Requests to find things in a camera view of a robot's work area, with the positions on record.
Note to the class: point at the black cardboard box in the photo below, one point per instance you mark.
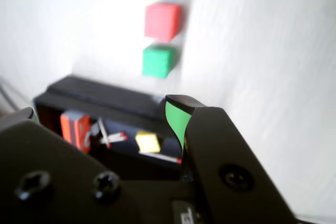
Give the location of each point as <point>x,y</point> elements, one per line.
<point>126,119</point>

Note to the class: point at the yellow wooden cube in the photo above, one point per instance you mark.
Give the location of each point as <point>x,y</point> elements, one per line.
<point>147,142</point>

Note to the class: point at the red-tipped wooden matchstick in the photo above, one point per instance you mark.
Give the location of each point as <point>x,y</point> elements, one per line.
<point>162,157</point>
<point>118,136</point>
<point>104,133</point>
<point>116,140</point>

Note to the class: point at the green wooden cube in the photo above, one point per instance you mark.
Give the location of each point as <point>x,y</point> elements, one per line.
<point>157,61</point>

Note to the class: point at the red matchbox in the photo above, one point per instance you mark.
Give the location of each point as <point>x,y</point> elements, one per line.
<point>74,129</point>

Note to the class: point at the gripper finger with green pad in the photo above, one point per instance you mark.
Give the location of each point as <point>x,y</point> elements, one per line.
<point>52,182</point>
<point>218,155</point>

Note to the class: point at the red wooden cube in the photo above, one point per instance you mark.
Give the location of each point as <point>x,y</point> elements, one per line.
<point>161,22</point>

